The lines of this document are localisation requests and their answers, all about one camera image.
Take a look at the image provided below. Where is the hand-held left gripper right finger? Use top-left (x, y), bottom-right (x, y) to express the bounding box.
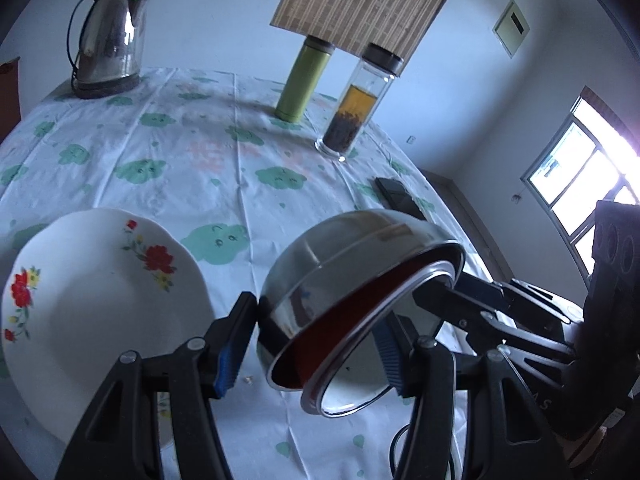
top-left (372, 317), bottom-right (573, 480)

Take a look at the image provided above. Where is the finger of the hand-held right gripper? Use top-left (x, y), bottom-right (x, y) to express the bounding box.
top-left (412, 272), bottom-right (586, 326)
top-left (450, 317), bottom-right (576, 366)

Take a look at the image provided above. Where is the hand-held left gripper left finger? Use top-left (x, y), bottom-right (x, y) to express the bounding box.
top-left (55, 291), bottom-right (258, 480)

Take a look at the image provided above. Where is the stainless steel bowl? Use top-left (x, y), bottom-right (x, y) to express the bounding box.
top-left (256, 210), bottom-right (466, 391)

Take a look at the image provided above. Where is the white plate with red flowers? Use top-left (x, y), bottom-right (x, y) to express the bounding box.
top-left (1, 208), bottom-right (216, 453)

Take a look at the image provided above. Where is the black smartphone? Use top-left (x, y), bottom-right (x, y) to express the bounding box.
top-left (375, 177), bottom-right (427, 221)

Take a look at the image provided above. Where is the bright window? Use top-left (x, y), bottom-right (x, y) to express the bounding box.
top-left (520, 85), bottom-right (640, 276)

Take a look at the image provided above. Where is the glass tea bottle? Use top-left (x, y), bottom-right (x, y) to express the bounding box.
top-left (315, 42), bottom-right (404, 161)

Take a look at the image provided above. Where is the white tablecloth with green clouds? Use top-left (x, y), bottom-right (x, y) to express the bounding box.
top-left (0, 66), bottom-right (496, 480)

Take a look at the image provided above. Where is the green thermos flask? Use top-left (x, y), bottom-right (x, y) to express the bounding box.
top-left (275, 35), bottom-right (336, 123)

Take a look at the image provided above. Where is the dark kettle base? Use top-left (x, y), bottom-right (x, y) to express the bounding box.
top-left (71, 72), bottom-right (142, 100)

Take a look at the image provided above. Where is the bamboo window blind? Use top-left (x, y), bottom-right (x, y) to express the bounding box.
top-left (270, 0), bottom-right (469, 68)

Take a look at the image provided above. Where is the brown wooden sideboard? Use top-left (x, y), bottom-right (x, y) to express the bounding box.
top-left (0, 56), bottom-right (22, 143)

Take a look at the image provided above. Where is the stainless steel electric kettle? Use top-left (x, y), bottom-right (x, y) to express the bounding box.
top-left (66, 0), bottom-right (152, 86)

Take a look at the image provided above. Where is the black cable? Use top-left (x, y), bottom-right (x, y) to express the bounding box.
top-left (389, 422), bottom-right (457, 480)

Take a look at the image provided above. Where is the white wall panel box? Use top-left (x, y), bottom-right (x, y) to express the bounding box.
top-left (493, 0), bottom-right (531, 58)

